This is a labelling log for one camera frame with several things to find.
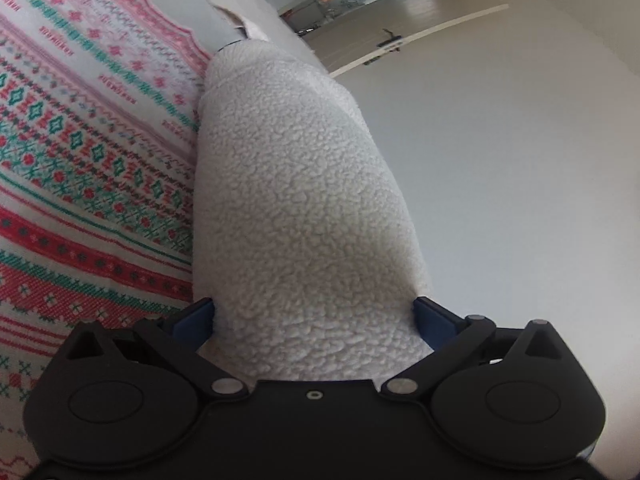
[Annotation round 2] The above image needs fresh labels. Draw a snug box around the dark door handle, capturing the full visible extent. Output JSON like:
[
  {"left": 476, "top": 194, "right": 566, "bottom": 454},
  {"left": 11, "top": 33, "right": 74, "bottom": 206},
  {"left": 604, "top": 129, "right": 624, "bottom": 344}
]
[{"left": 375, "top": 28, "right": 405, "bottom": 52}]

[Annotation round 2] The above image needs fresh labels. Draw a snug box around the white fleece jacket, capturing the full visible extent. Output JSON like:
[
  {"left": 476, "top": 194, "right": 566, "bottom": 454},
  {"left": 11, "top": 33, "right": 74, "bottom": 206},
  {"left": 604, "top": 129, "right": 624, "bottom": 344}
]
[{"left": 191, "top": 40, "right": 435, "bottom": 383}]

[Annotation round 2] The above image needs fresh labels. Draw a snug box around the beige towel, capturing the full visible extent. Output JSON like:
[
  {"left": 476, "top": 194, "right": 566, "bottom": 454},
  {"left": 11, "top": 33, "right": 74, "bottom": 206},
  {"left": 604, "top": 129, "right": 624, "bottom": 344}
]
[{"left": 195, "top": 0, "right": 273, "bottom": 43}]

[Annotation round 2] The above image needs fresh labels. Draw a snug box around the cream door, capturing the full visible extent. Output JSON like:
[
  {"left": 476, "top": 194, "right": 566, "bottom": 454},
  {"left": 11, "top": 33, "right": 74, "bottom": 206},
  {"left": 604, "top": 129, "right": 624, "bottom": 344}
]
[{"left": 301, "top": 0, "right": 511, "bottom": 79}]

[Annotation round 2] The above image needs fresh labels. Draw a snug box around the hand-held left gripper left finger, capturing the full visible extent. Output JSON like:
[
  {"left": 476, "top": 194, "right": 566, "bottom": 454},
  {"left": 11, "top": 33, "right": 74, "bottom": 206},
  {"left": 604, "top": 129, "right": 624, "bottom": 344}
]
[{"left": 64, "top": 297, "right": 249, "bottom": 401}]

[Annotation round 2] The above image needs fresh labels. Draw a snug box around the patterned knit blanket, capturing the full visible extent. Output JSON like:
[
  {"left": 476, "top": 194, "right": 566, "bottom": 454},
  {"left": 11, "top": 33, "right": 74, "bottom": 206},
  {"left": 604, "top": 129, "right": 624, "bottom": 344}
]
[{"left": 0, "top": 0, "right": 213, "bottom": 461}]

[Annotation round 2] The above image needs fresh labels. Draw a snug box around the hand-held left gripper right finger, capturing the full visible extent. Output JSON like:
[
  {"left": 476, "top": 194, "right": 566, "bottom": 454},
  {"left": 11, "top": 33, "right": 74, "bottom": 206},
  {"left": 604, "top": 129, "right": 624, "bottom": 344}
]
[{"left": 382, "top": 297, "right": 569, "bottom": 401}]

